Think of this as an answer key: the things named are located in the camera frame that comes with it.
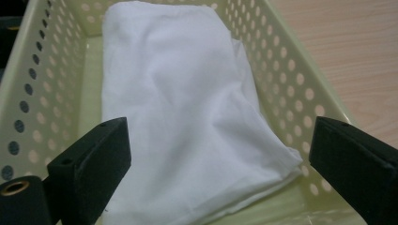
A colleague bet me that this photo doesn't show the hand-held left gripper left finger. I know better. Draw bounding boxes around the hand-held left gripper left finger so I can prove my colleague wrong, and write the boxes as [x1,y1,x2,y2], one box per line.
[46,116,132,225]

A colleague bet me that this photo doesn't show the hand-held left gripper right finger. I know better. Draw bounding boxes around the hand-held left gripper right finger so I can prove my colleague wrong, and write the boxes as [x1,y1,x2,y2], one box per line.
[308,115,398,225]

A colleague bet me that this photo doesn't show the white cloth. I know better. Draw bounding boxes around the white cloth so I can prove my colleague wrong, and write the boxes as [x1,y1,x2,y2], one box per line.
[100,0,304,225]

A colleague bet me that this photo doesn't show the pale yellow perforated plastic basket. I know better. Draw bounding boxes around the pale yellow perforated plastic basket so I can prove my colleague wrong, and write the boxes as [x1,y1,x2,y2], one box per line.
[0,0,369,225]

